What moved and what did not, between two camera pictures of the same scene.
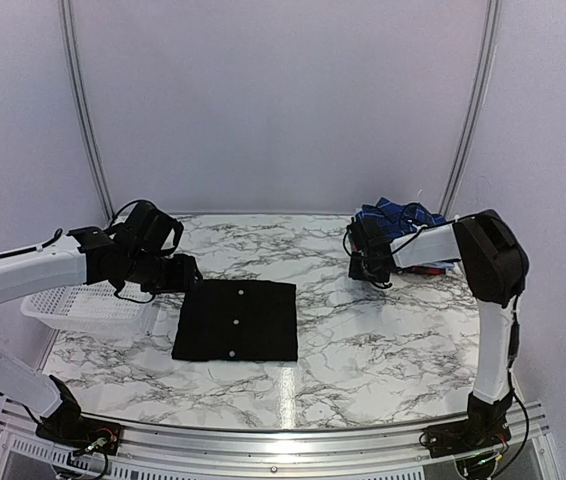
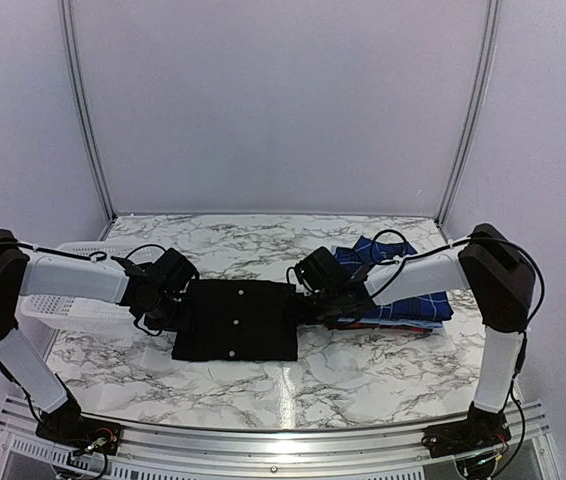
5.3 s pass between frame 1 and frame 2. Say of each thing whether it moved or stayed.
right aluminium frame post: stayed
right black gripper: moved
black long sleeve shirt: stayed
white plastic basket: stayed
